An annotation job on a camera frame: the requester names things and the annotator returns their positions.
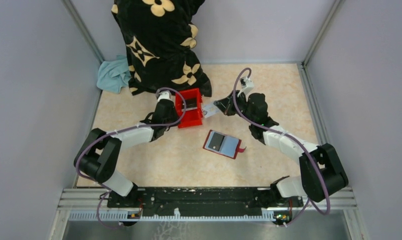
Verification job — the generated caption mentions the red plastic bin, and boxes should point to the red plastic bin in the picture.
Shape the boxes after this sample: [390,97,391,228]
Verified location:
[175,88,203,129]

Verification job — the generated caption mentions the silver white credit card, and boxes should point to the silver white credit card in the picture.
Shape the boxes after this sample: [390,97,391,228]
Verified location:
[202,102,221,119]

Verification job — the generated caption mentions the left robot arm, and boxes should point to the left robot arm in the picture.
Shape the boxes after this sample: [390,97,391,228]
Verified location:
[73,98,179,207]

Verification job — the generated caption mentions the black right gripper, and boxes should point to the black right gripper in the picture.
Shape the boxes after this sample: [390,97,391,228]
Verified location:
[214,90,255,124]

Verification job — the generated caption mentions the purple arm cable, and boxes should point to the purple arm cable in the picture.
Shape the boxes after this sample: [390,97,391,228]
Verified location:
[232,67,331,227]
[75,87,187,231]

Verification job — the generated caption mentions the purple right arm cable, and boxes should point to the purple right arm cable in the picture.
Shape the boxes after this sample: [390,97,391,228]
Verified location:
[232,67,331,227]

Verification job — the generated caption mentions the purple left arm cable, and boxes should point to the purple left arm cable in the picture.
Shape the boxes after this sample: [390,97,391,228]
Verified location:
[75,87,187,231]

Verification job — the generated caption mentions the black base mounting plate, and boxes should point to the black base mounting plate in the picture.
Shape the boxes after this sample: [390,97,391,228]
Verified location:
[107,186,304,209]

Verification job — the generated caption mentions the red leather card holder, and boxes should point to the red leather card holder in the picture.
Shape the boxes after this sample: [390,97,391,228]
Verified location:
[203,129,246,159]

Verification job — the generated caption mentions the light blue cloth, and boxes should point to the light blue cloth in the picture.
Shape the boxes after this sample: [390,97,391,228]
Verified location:
[96,55,130,94]

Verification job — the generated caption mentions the aluminium frame rail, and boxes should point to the aluminium frame rail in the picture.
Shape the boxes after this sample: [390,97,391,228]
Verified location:
[58,187,357,224]

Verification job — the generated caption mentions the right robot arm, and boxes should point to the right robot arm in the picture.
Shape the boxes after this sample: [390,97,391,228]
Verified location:
[213,92,349,206]

